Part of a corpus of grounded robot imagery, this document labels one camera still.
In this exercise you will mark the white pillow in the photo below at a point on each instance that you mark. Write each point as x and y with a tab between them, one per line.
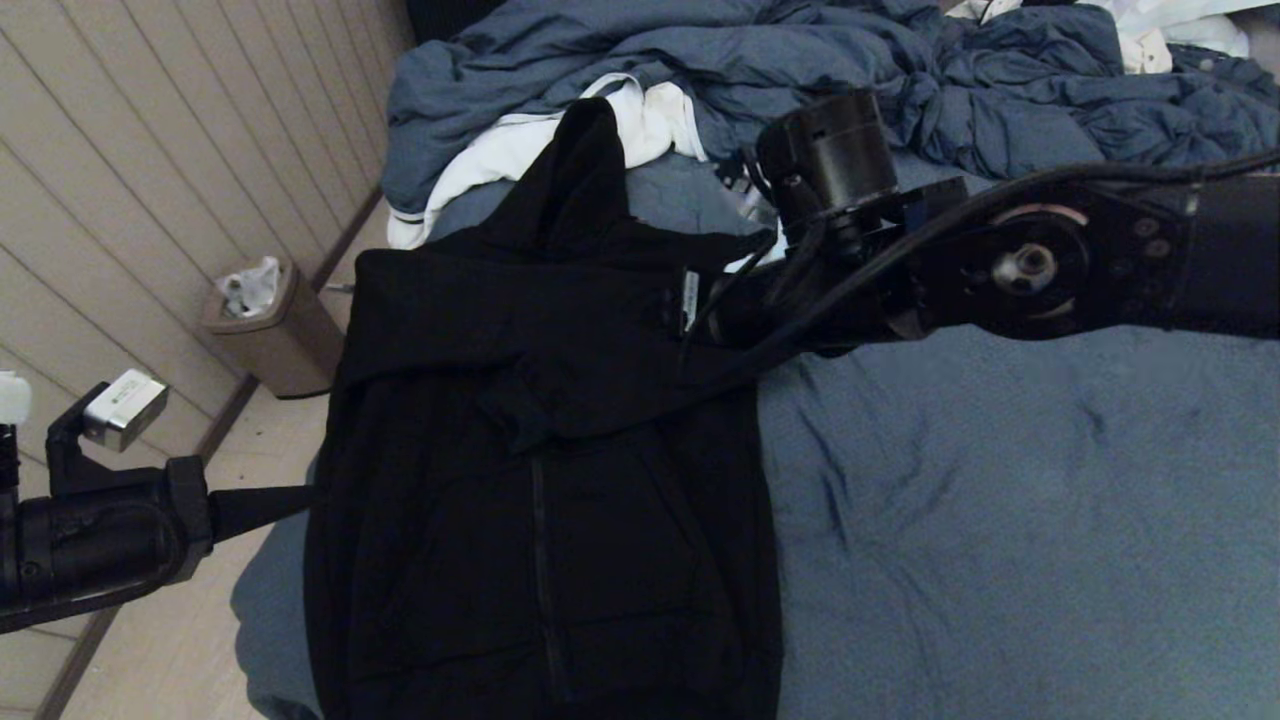
1190	20

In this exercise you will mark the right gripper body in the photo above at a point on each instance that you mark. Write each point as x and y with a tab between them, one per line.
800	300

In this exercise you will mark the black zip hoodie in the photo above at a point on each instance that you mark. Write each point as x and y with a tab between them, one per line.
560	450

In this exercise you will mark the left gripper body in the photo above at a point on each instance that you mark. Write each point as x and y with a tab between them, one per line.
100	545

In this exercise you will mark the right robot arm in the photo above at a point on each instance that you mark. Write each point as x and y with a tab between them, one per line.
1200	260

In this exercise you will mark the cream crumpled garment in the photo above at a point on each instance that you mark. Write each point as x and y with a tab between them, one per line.
1140	50

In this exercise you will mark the crumpled blue duvet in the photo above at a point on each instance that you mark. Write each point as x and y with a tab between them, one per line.
600	60

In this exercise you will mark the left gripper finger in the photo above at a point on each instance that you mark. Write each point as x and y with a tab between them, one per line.
255	498
240	520

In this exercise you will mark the dark headboard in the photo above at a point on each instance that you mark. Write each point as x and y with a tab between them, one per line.
450	18

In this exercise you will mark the beige trash bin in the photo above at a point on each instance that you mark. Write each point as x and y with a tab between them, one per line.
285	345

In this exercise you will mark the white garment with dark trim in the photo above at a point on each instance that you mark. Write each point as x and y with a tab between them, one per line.
480	165

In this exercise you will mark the white plastic bin bag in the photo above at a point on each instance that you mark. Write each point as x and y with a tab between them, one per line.
252	288

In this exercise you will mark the blue bed sheet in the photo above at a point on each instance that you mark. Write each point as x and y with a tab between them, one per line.
1000	500

